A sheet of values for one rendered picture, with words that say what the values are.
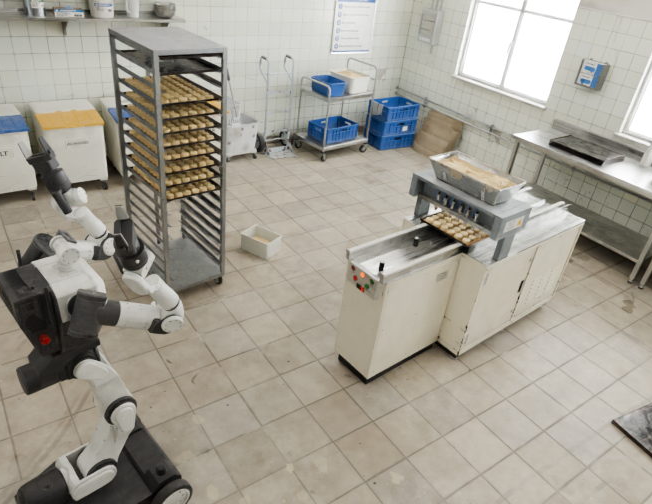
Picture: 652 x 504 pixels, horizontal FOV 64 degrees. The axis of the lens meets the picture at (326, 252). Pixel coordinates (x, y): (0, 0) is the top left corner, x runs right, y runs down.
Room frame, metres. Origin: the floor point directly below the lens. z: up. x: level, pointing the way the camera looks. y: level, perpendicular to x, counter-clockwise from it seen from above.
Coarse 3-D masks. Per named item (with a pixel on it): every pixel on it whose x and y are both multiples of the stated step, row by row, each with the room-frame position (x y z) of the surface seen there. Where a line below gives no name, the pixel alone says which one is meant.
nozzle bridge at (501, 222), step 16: (416, 176) 3.29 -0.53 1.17; (432, 176) 3.29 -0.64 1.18; (416, 192) 3.29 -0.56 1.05; (432, 192) 3.28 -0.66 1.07; (448, 192) 3.09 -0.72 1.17; (464, 192) 3.10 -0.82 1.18; (416, 208) 3.37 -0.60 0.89; (448, 208) 3.11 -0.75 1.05; (464, 208) 3.08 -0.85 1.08; (480, 208) 2.91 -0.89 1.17; (496, 208) 2.92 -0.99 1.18; (512, 208) 2.95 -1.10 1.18; (528, 208) 2.98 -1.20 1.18; (480, 224) 2.94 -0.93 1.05; (496, 224) 2.81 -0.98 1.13; (512, 224) 2.89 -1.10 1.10; (496, 240) 2.80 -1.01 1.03; (512, 240) 2.93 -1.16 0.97; (496, 256) 2.87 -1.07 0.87
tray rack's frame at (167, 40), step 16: (112, 32) 3.41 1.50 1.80; (128, 32) 3.40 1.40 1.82; (144, 32) 3.47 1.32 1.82; (160, 32) 3.53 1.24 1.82; (176, 32) 3.60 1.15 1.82; (112, 48) 3.45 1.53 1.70; (144, 48) 3.09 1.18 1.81; (160, 48) 3.08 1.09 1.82; (176, 48) 3.13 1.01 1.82; (192, 48) 3.19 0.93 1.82; (208, 48) 3.26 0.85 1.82; (112, 64) 3.45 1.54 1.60; (128, 192) 3.46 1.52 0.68; (128, 208) 3.45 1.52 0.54; (176, 240) 3.71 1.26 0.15; (176, 256) 3.48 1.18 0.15; (192, 256) 3.51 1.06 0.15; (160, 272) 3.23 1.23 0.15; (176, 272) 3.26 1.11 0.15; (192, 272) 3.29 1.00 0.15; (208, 272) 3.32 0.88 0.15; (176, 288) 3.06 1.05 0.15
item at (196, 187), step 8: (136, 168) 3.46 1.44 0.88; (144, 176) 3.34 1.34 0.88; (152, 184) 3.25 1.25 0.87; (192, 184) 3.35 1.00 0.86; (200, 184) 3.33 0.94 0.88; (208, 184) 3.35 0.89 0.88; (168, 192) 3.14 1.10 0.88; (176, 192) 3.16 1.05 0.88; (184, 192) 3.18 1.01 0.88; (192, 192) 3.22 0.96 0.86
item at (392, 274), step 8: (544, 208) 3.65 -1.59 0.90; (552, 208) 3.69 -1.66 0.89; (536, 216) 3.54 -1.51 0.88; (448, 248) 2.85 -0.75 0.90; (456, 248) 2.89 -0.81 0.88; (464, 248) 2.95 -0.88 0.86; (424, 256) 2.71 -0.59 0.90; (432, 256) 2.73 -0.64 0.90; (440, 256) 2.78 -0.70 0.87; (448, 256) 2.84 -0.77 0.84; (408, 264) 2.60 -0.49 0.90; (416, 264) 2.63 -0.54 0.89; (424, 264) 2.69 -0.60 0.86; (384, 272) 2.48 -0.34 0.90; (392, 272) 2.49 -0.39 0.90; (400, 272) 2.54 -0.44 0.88; (408, 272) 2.59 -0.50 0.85; (384, 280) 2.45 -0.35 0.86
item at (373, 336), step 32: (384, 256) 2.75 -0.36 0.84; (416, 256) 2.80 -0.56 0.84; (352, 288) 2.65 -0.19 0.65; (384, 288) 2.47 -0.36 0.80; (416, 288) 2.65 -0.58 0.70; (448, 288) 2.90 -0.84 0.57; (352, 320) 2.61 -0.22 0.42; (384, 320) 2.49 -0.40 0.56; (416, 320) 2.71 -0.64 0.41; (352, 352) 2.58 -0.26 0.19; (384, 352) 2.53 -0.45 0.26; (416, 352) 2.83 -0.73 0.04
